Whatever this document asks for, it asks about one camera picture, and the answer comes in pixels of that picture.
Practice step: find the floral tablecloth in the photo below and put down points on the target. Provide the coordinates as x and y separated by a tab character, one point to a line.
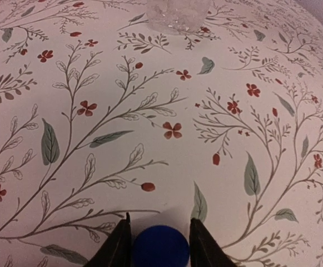
101	116

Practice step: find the blue bottle cap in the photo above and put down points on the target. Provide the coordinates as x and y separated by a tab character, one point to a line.
160	245

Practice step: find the small clear bottle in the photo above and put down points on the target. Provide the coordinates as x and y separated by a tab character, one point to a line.
177	16

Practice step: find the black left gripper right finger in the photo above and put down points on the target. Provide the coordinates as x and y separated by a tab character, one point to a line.
204	250

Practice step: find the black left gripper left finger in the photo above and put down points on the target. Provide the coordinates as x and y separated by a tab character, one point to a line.
116	250

